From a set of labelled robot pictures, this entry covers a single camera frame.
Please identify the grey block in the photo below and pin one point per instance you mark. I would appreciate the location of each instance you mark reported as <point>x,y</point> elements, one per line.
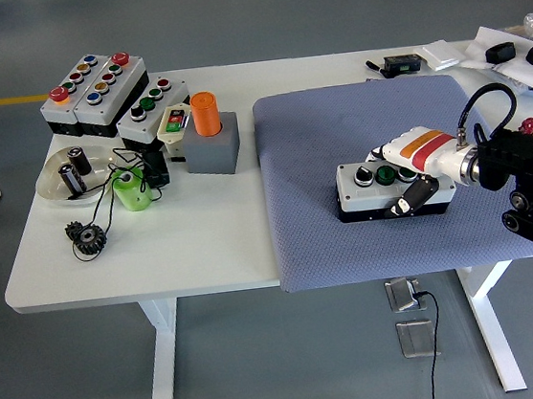
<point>210,153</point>

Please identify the four-control white button box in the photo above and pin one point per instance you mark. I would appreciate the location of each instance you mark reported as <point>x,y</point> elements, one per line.
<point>362,195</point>
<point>160,108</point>

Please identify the small dark metal gear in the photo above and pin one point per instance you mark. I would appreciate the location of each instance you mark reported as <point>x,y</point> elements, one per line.
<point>72,230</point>

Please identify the white table leg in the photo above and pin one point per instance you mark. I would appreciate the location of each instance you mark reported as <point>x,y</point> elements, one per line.
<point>165,365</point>
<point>495,327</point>

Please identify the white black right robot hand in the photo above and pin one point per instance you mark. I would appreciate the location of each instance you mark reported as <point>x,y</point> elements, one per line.
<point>429,152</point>

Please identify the open metal floor socket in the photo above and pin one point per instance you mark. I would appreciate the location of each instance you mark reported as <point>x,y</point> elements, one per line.
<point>402,295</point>

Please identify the light green cylinder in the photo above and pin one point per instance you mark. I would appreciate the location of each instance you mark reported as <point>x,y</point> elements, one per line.
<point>132,193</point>

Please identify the small black box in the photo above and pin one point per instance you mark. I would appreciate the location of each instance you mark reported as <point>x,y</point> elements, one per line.
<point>156,171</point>

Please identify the black marker pen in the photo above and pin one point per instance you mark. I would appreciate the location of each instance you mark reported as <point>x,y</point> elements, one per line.
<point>376,67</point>

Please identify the five-button white control box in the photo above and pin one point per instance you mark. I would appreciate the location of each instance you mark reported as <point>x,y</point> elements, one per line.
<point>112,94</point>
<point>78,88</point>

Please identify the closed metal floor plate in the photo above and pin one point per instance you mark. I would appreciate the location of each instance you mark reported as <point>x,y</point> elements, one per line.
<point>417,338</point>

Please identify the white switch plate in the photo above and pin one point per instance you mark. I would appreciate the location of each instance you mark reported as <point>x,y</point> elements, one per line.
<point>440,55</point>

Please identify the white paper sheet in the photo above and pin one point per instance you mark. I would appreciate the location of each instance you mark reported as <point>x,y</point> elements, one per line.
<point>480,47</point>

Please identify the black electronic module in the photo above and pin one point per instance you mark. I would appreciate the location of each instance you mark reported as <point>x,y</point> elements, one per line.
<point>402,63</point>

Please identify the clear shallow dish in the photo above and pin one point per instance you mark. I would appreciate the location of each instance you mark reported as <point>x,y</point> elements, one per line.
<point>50,185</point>

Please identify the beige red-green switch box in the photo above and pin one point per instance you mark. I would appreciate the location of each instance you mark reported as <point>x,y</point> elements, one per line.
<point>173,130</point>

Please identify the dark brown capacitor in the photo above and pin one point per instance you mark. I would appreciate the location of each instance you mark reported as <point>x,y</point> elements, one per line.
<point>80,162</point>
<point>71,179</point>

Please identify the large dark metal gear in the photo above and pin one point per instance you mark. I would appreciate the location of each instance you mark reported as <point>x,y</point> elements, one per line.
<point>90,240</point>

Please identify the orange cylinder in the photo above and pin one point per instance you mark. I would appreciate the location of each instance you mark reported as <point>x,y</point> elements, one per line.
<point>205,115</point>

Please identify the grey-blue textured mat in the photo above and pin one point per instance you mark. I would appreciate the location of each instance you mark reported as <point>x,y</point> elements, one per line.
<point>335,129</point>

